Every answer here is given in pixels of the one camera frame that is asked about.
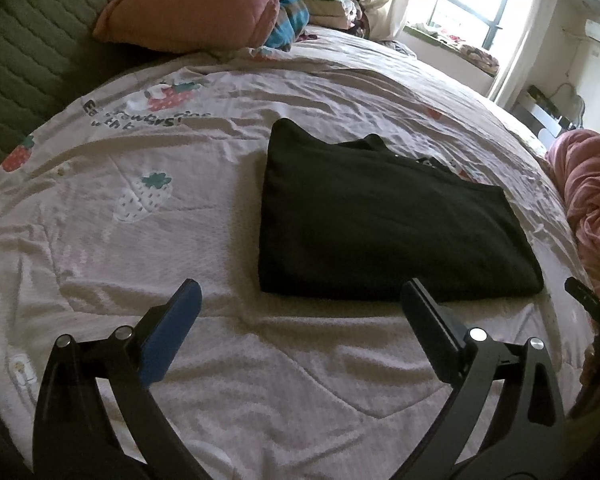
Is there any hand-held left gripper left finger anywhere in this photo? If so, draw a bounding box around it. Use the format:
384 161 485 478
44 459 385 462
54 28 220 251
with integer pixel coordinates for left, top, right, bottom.
32 278 203 480

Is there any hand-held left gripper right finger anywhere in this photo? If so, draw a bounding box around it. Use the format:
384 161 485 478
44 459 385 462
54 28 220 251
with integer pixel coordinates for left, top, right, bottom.
400 280 568 480

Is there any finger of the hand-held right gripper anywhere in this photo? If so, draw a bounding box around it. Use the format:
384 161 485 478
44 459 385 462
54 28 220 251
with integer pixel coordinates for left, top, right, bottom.
564 276 600 331

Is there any black shirt with orange patches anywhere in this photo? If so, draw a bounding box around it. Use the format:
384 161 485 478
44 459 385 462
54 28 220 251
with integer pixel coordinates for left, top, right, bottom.
257 117 546 305

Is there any heap of mixed clothes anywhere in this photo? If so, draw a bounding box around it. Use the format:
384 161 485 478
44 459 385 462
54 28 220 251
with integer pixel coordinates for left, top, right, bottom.
340 0 377 38

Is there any strawberry printed bed quilt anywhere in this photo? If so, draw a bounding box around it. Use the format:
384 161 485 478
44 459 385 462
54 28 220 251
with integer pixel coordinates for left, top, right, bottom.
0 25 600 480

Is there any pink fleece blanket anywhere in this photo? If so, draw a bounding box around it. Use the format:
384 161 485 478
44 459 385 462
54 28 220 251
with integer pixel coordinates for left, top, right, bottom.
545 129 600 386

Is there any white shelf unit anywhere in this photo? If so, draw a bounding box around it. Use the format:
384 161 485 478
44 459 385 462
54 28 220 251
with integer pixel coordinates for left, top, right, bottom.
510 85 588 148

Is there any white electric fan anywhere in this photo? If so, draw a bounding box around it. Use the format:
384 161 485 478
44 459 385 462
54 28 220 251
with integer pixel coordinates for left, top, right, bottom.
550 82 588 131

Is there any floral cloth on windowsill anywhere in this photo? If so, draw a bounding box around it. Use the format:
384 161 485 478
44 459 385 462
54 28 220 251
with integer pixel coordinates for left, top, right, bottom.
455 40 501 77

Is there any grey-green quilted cover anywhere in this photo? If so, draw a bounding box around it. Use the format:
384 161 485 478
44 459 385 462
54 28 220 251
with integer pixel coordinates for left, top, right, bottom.
0 0 166 186

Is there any pink quilted pillow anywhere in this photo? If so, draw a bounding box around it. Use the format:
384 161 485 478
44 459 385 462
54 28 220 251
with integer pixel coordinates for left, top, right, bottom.
92 0 303 56

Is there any blue striped blanket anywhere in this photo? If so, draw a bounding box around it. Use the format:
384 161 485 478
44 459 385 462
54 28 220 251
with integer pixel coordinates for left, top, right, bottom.
262 0 311 52

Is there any cream folded garment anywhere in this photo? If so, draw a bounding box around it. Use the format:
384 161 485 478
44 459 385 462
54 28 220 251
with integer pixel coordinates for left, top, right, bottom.
307 0 353 28

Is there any window with dark frame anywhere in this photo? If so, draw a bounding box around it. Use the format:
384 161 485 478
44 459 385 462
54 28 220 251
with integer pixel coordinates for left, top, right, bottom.
420 0 538 56

